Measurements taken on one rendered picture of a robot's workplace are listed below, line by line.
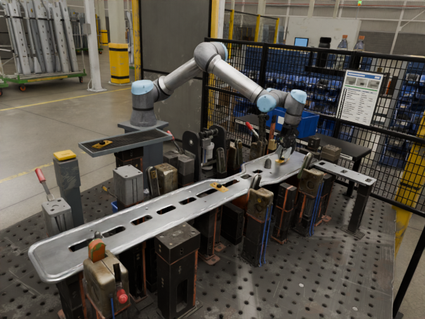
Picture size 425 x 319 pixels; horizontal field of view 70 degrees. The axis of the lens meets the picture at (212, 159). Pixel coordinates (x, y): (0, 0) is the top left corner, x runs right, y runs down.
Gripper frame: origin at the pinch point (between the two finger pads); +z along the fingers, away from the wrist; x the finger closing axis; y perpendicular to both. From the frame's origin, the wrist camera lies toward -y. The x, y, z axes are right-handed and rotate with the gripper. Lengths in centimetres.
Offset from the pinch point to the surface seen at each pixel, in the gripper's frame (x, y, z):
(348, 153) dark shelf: 22.6, -32.7, -3.5
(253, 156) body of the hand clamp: -16.6, 0.7, 5.8
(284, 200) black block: 16.0, 23.1, 8.1
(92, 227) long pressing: -16, 97, 5
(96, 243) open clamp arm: 3, 107, -8
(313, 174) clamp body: 20.3, 10.0, -3.4
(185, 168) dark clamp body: -21, 50, 0
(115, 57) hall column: -696, -356, 96
